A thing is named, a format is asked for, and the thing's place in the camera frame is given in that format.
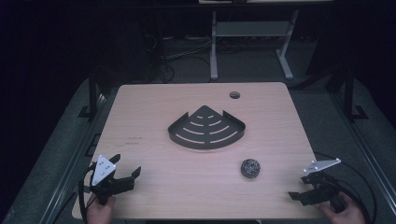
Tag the aluminium frame rail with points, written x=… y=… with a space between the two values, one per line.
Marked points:
x=367 y=146
x=73 y=161

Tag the black metal corner shelf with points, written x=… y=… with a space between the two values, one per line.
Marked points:
x=206 y=130

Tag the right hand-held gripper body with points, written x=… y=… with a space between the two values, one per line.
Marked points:
x=323 y=185

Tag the person's right hand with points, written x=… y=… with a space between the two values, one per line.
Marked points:
x=348 y=214

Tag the steel wool ball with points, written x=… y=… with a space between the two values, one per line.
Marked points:
x=250 y=168

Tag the black frame post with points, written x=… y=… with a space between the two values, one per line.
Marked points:
x=349 y=93
x=92 y=93

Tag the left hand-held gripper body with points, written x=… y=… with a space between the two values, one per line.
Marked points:
x=102 y=170

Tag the white metal stand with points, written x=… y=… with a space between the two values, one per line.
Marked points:
x=249 y=28

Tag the person's left hand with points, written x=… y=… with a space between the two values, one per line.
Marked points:
x=100 y=213

